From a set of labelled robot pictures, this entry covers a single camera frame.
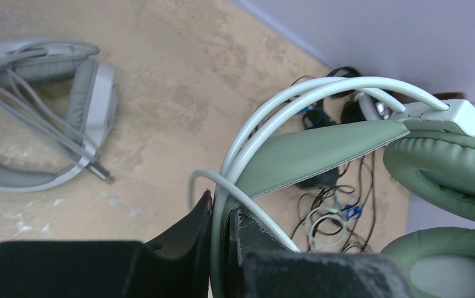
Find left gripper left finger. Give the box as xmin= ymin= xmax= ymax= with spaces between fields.
xmin=0 ymin=191 xmax=212 ymax=297

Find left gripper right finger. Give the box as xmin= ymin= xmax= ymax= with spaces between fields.
xmin=227 ymin=207 xmax=413 ymax=297

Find white grey headphones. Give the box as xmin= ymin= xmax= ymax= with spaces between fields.
xmin=0 ymin=36 xmax=118 ymax=193

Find mint green headphones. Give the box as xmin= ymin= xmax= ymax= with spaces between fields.
xmin=210 ymin=76 xmax=475 ymax=297

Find grey white headphone cable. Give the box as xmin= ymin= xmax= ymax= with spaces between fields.
xmin=0 ymin=38 xmax=115 ymax=185

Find black blue headphones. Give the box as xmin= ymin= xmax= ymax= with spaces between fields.
xmin=301 ymin=106 xmax=337 ymax=130

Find white black headphones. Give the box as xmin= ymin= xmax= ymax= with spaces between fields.
xmin=340 ymin=91 xmax=391 ymax=124

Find small black on-ear headphones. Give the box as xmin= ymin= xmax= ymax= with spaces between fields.
xmin=291 ymin=66 xmax=363 ymax=99

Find brown headphones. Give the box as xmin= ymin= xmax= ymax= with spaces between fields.
xmin=391 ymin=91 xmax=466 ymax=104

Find dark brown headphone cable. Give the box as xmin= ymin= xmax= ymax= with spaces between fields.
xmin=291 ymin=152 xmax=378 ymax=254

